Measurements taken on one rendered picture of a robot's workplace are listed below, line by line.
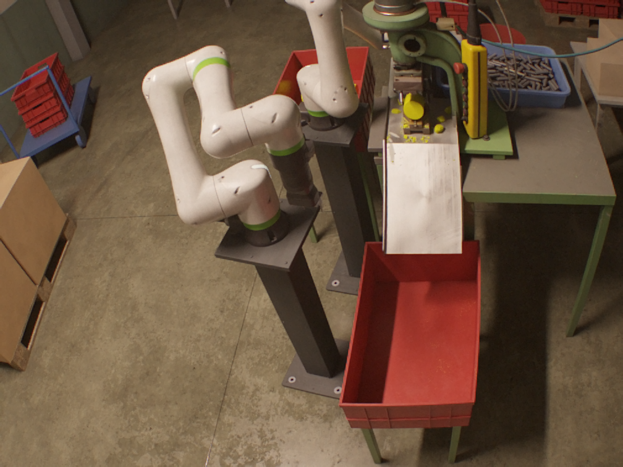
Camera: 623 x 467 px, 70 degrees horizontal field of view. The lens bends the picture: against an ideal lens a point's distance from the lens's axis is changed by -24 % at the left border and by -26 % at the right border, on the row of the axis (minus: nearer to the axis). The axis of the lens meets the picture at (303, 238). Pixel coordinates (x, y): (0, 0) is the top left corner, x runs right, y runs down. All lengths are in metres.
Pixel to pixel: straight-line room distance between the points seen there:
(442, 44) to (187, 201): 0.92
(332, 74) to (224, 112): 0.59
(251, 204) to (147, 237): 1.84
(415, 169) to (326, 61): 0.45
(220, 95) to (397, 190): 0.70
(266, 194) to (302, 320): 0.60
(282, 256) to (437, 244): 0.47
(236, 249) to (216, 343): 1.05
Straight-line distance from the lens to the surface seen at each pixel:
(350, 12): 1.96
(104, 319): 3.19
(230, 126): 1.28
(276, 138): 1.30
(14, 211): 3.36
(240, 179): 1.63
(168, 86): 1.66
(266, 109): 1.28
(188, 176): 1.65
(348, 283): 2.76
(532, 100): 2.13
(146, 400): 2.77
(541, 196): 1.79
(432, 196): 1.81
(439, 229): 1.78
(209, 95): 1.43
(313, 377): 2.52
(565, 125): 2.09
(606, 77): 3.02
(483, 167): 1.84
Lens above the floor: 2.20
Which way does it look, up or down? 47 degrees down
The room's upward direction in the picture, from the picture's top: 19 degrees counter-clockwise
